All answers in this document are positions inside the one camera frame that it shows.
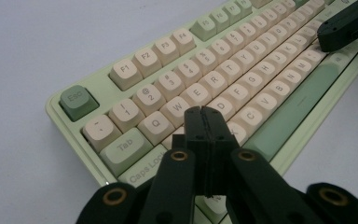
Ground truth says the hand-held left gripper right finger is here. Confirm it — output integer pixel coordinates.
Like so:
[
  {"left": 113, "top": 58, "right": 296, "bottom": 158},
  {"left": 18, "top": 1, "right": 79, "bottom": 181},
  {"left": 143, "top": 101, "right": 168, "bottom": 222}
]
[{"left": 201, "top": 105, "right": 241, "bottom": 199}]

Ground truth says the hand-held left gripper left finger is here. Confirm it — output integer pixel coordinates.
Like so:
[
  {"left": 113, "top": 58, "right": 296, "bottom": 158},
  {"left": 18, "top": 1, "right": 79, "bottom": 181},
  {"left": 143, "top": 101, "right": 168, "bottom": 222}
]
[{"left": 185, "top": 105, "right": 213, "bottom": 197}]

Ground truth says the green and cream mechanical keyboard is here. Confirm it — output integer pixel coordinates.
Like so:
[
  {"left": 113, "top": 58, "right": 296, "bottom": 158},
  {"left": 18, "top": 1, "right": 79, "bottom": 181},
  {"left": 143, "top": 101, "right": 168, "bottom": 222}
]
[{"left": 45, "top": 0, "right": 358, "bottom": 224}]

